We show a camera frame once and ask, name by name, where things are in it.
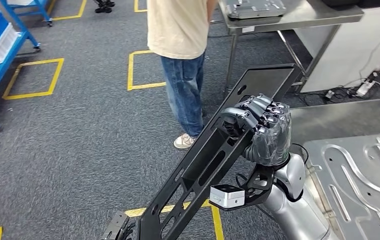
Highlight black floor cable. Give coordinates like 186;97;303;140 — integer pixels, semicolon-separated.
297;87;358;108

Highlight person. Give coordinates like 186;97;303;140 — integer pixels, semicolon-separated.
146;0;219;150

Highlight dark left robot hand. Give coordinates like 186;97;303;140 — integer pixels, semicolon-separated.
102;211;134;240

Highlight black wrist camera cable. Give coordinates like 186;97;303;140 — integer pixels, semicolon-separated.
289;143;310;167

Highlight black camera bracket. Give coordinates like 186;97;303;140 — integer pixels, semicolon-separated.
208;163;276;212

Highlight small grey metal plate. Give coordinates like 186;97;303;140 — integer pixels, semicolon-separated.
225;0;287;20

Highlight black equipment base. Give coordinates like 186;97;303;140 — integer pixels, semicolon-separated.
93;0;116;14

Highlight black tray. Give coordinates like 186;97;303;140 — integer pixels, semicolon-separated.
320;0;380;9

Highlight large stamped metal panel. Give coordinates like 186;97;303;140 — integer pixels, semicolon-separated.
301;133;380;240

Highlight white cabinet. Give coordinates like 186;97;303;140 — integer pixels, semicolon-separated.
294;4;380;94

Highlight long black plastic part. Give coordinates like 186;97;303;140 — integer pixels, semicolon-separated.
136;62;301;240

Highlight steel side table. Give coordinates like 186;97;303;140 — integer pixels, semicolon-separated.
218;0;364;97

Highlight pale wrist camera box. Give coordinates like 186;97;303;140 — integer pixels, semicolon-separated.
209;184;246;210

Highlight white plastic bin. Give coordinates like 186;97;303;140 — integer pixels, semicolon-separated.
0;23;20;65

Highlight white power strip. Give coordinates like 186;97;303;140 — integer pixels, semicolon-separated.
355;79;376;98

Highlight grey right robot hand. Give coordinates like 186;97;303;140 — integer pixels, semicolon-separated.
220;93;292;168

